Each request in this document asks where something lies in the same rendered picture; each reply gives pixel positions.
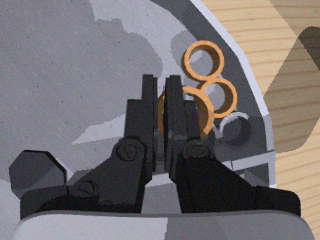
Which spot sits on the grey metal bushing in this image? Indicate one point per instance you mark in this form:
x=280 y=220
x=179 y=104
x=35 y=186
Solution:
x=213 y=137
x=246 y=135
x=160 y=159

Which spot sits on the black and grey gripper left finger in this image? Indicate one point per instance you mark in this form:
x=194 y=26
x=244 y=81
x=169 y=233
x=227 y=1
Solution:
x=113 y=186

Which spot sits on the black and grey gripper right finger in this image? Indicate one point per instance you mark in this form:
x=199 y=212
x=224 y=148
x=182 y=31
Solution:
x=211 y=186

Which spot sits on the bronze bushing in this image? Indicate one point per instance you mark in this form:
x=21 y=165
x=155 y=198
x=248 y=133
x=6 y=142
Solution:
x=230 y=96
x=206 y=117
x=216 y=55

